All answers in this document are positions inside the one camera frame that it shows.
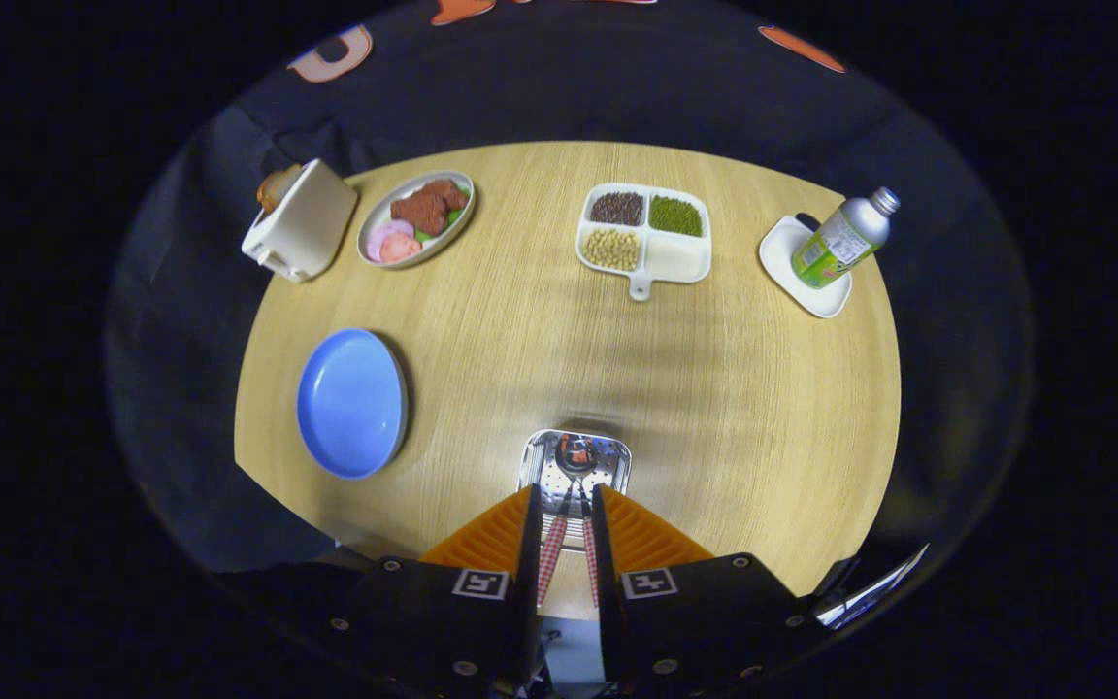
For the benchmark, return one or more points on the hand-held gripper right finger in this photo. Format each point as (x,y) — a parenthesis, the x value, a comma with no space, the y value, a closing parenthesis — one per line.
(705,621)

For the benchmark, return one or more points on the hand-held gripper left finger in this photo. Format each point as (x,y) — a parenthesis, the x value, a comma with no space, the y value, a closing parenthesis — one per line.
(443,621)

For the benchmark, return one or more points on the metal cutlery rack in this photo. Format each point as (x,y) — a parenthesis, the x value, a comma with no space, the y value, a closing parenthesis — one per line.
(610,466)

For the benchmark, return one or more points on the blue plate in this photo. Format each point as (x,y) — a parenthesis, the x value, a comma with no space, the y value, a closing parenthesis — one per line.
(350,403)

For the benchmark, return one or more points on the small white dish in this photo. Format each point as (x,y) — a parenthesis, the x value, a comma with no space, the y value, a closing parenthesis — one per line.
(792,291)

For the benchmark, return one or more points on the white divided dish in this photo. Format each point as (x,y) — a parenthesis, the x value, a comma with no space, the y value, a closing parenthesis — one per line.
(680,260)

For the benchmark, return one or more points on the pink ham slice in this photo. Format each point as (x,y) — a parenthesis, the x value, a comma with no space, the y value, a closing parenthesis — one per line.
(402,249)
(384,233)

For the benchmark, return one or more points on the pile of yellow soybeans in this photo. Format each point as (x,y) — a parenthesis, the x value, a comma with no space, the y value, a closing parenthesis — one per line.
(610,249)

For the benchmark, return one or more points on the green lettuce leaf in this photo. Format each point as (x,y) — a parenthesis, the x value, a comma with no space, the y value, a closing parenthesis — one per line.
(452,218)

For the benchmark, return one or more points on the pile of green beans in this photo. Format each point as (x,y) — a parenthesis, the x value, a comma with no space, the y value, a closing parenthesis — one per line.
(675,216)

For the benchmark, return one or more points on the green label metal bottle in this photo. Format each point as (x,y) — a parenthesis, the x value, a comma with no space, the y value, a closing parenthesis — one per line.
(845,238)

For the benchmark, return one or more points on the beige food plate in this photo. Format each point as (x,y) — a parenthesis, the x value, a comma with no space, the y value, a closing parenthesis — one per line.
(375,218)

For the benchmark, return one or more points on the white toaster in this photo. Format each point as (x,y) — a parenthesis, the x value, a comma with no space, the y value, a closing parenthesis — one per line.
(312,228)

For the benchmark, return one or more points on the brown steak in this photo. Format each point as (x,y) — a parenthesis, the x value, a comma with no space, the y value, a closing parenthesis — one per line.
(423,207)

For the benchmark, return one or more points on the pile of red beans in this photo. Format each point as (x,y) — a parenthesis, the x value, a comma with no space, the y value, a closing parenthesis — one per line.
(617,208)

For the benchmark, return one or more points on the toasted bread slice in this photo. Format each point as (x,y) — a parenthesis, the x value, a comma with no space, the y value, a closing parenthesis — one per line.
(275,186)

